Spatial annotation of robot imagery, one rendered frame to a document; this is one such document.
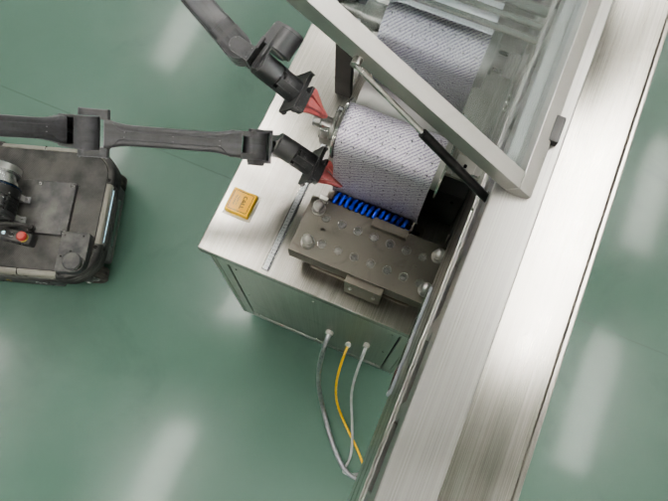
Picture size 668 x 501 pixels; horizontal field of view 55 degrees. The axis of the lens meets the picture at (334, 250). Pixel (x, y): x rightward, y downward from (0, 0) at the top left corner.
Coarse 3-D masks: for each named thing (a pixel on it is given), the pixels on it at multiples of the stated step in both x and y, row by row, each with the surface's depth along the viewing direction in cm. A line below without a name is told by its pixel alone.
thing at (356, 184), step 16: (336, 176) 161; (352, 176) 157; (368, 176) 153; (336, 192) 171; (352, 192) 166; (368, 192) 162; (384, 192) 158; (400, 192) 154; (384, 208) 167; (400, 208) 163; (416, 208) 159
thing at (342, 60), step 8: (336, 48) 171; (336, 56) 174; (344, 56) 172; (336, 64) 178; (344, 64) 176; (336, 72) 181; (344, 72) 180; (352, 72) 179; (336, 80) 185; (344, 80) 183; (352, 80) 184; (336, 88) 190; (344, 88) 188; (352, 88) 189
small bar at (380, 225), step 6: (378, 222) 165; (384, 222) 165; (378, 228) 164; (384, 228) 164; (390, 228) 164; (396, 228) 164; (402, 228) 164; (390, 234) 165; (396, 234) 164; (402, 234) 164; (408, 234) 166
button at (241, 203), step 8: (232, 192) 180; (240, 192) 180; (248, 192) 180; (232, 200) 179; (240, 200) 179; (248, 200) 179; (256, 200) 181; (232, 208) 179; (240, 208) 179; (248, 208) 179; (240, 216) 180; (248, 216) 179
